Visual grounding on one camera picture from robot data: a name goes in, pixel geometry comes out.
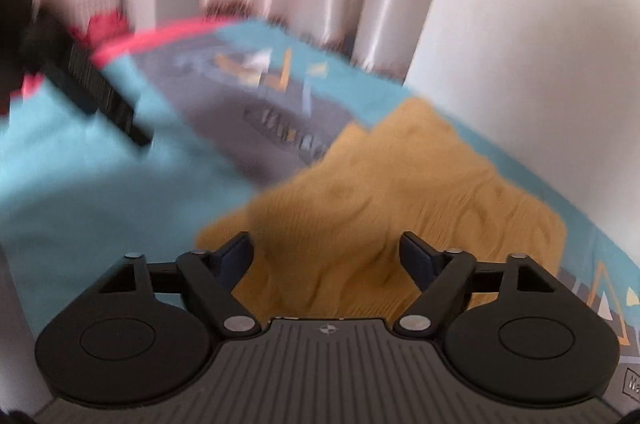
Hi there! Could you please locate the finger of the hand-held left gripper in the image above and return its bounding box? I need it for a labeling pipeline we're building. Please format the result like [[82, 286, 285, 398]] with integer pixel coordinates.
[[44, 38, 154, 148]]

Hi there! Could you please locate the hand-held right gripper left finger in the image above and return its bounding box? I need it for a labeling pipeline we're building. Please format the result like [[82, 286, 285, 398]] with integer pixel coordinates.
[[96, 231, 262, 338]]

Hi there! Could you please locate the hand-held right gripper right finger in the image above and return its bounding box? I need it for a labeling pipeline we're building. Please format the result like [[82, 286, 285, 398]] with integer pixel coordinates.
[[393, 231, 559, 338]]

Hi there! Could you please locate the tan cable-knit cardigan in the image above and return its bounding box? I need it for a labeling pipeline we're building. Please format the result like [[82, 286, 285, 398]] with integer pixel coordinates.
[[197, 97, 568, 320]]

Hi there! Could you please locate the red cloth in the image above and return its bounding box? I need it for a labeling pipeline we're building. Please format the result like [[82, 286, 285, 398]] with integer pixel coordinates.
[[70, 10, 133, 48]]

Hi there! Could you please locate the blue printed bed sheet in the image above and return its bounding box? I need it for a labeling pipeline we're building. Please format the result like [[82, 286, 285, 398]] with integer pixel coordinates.
[[0, 17, 640, 415]]

